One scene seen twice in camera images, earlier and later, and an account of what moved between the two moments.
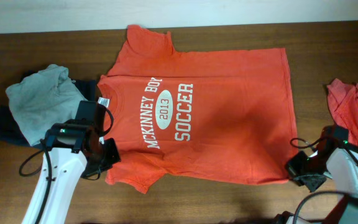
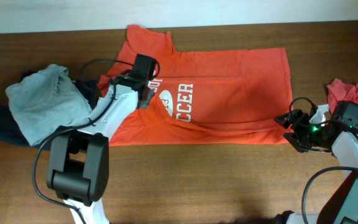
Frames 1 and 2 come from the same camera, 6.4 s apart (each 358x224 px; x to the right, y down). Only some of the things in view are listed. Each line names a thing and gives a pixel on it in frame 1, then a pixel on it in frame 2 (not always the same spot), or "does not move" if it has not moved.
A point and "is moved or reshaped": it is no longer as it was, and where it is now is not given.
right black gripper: (291, 165) to (303, 119)
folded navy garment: (5, 127) does not move
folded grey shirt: (43, 99) does not move
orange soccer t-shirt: (212, 116) is moved or reshaped
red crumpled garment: (355, 108) does not move
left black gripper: (114, 155) to (144, 104)
